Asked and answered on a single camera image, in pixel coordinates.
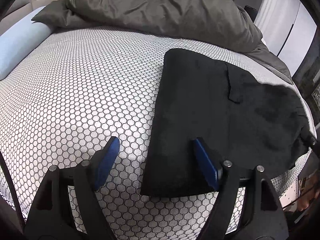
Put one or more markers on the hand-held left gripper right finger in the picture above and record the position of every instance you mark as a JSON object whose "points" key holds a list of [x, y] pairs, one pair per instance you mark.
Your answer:
{"points": [[206, 162]]}

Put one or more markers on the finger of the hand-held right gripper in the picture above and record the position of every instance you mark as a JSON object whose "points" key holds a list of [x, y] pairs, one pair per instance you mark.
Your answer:
{"points": [[312, 141]]}

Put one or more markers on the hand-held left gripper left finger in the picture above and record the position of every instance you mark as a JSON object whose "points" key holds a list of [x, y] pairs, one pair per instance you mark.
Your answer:
{"points": [[107, 162]]}

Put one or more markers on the black pants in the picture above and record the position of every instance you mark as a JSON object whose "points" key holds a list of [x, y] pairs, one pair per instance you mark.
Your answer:
{"points": [[190, 100]]}

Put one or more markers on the person's right hand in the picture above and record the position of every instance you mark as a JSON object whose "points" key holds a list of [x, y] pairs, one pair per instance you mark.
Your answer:
{"points": [[306, 195]]}

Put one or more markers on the honeycomb pattern mattress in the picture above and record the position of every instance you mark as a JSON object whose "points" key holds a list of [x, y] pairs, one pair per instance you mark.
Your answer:
{"points": [[87, 80]]}

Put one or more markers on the white wardrobe door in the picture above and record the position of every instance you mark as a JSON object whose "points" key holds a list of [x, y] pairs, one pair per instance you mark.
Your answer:
{"points": [[282, 17]]}

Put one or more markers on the light blue pillow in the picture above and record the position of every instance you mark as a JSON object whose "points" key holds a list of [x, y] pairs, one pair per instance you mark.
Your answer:
{"points": [[17, 47]]}

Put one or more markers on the grey duvet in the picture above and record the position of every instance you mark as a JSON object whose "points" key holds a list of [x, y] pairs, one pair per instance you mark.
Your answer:
{"points": [[162, 10]]}

